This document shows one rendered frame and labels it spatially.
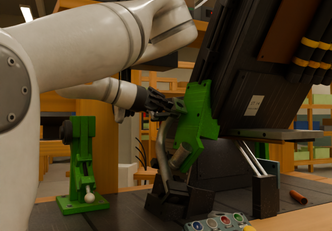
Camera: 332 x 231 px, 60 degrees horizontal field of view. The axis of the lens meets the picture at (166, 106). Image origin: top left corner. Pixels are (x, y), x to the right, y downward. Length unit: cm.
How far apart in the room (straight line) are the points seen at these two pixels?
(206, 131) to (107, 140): 41
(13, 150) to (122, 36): 19
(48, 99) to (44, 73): 80
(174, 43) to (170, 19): 4
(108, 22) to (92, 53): 4
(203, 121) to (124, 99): 23
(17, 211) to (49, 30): 18
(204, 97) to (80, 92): 33
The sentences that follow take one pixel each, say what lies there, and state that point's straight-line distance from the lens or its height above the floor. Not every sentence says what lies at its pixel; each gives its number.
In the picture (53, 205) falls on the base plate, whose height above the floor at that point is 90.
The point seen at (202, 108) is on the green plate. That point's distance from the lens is 80.
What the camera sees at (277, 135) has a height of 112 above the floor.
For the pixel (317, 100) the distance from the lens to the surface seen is 699.
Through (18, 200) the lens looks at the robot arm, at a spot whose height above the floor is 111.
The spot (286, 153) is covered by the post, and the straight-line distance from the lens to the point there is 163.
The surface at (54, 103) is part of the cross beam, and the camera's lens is 113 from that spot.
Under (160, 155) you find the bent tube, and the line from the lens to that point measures 87.
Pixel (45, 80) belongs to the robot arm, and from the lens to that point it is 33.
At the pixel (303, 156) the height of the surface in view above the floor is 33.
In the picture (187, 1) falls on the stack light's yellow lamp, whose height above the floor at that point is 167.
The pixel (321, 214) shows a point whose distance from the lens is 94.
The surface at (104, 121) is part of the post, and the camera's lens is 107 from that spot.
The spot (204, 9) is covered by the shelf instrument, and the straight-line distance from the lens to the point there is 124.
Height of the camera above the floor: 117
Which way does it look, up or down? 2 degrees up
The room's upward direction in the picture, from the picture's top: straight up
